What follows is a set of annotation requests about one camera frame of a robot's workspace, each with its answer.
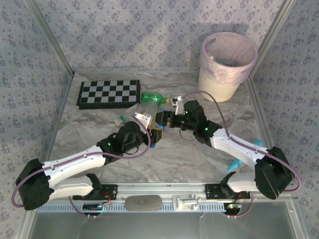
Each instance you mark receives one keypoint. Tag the white plastic latch bracket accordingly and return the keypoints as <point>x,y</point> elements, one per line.
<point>184,203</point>

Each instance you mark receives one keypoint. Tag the right black mount plate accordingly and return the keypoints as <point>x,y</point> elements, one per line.
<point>211,191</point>

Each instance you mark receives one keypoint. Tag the black white chessboard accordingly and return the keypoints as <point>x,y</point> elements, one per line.
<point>107,90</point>

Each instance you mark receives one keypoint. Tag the grey oval pad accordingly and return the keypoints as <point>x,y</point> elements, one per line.
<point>143,203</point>

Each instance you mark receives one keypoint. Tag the aluminium frame post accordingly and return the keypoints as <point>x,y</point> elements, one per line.
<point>277,22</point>
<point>53,37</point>

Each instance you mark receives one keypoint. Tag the white ribbed waste bin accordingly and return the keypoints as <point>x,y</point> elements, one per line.
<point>216,89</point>

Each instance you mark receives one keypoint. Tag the small circuit board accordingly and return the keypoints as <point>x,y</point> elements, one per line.
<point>92,207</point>
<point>233,206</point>

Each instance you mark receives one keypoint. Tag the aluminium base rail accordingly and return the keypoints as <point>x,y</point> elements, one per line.
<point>162,189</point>

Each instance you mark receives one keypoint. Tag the pink plastic bin liner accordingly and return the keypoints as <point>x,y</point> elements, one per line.
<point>224,74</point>

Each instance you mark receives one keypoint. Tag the left black mount plate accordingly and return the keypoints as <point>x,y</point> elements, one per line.
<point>111,190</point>

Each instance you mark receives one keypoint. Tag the black mount plate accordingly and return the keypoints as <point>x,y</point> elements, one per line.
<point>111,190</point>
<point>211,191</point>

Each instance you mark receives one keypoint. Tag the right small circuit board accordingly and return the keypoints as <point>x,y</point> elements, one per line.
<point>233,206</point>

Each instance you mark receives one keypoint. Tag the left small circuit board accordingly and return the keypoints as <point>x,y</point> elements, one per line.
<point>92,207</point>

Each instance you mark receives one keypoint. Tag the clear bottle green label band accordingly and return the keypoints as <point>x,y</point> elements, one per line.
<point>122,119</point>

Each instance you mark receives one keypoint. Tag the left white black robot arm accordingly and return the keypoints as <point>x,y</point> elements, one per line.
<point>74,161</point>

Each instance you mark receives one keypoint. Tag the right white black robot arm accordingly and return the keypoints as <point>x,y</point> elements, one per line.
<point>236,147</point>

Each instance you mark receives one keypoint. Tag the Pepsi bottle blue label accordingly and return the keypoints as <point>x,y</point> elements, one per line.
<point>153,146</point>

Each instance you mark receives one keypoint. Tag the frosted square plastic bottle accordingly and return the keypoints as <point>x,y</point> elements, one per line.
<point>149,109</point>

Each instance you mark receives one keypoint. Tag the teal plastic tube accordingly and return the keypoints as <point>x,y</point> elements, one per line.
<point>234,166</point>

